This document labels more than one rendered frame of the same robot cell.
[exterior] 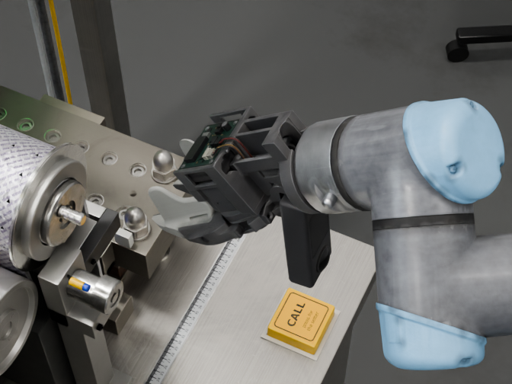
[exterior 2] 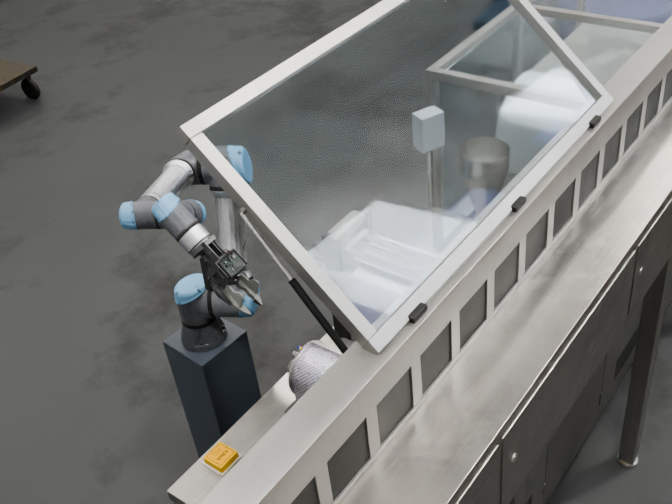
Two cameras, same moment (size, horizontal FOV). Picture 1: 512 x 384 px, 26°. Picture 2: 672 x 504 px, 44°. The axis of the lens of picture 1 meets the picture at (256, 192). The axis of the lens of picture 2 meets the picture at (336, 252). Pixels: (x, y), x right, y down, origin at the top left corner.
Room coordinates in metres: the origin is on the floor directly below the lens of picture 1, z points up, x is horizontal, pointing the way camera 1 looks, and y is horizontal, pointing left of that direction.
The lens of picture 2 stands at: (2.07, 0.72, 2.72)
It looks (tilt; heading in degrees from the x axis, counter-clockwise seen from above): 37 degrees down; 195
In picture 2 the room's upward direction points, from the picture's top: 7 degrees counter-clockwise
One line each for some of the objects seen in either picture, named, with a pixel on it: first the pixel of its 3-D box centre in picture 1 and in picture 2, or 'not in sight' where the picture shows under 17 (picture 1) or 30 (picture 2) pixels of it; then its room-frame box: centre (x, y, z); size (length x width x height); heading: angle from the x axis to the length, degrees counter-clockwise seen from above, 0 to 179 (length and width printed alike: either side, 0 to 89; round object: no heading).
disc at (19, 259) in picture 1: (49, 207); (307, 367); (0.66, 0.22, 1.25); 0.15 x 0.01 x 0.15; 154
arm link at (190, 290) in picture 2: not in sight; (196, 298); (0.22, -0.27, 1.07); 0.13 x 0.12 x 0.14; 95
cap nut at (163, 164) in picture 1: (163, 163); not in sight; (0.86, 0.12, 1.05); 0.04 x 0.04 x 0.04
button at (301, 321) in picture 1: (301, 320); (221, 457); (0.70, -0.06, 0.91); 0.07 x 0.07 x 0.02; 64
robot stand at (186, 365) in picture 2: not in sight; (228, 426); (0.22, -0.28, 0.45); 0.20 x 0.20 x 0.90; 60
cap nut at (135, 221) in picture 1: (135, 220); not in sight; (0.77, 0.15, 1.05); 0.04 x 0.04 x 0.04
